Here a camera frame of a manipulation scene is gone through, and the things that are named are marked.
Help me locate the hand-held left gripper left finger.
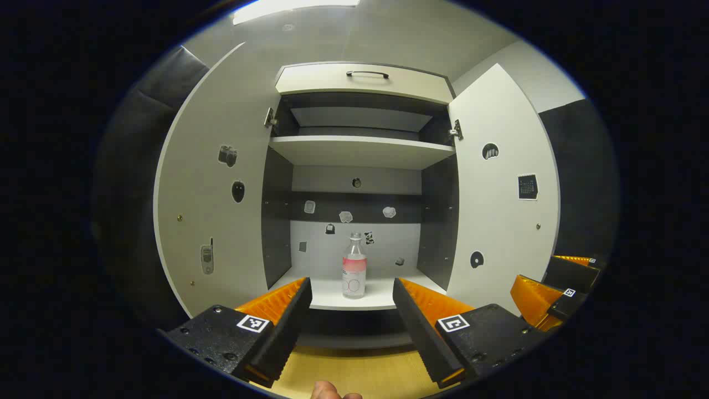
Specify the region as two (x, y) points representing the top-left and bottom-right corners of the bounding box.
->
(158, 276), (314, 388)

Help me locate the clear bottle with pink label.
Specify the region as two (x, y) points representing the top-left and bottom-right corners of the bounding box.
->
(342, 233), (368, 300)

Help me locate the ceiling light panel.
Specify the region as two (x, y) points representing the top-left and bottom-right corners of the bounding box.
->
(232, 0), (361, 26)

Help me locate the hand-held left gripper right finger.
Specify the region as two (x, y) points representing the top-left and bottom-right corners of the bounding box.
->
(392, 277), (546, 388)

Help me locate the white cabinet door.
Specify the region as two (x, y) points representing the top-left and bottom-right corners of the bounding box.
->
(446, 63), (561, 316)
(153, 42), (284, 319)

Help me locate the white cabinet drawer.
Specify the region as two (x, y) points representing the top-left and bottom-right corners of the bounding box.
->
(275, 62), (456, 105)

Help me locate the white cabinet shelf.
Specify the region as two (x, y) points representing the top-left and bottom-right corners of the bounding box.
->
(269, 276), (446, 311)
(269, 135), (456, 170)

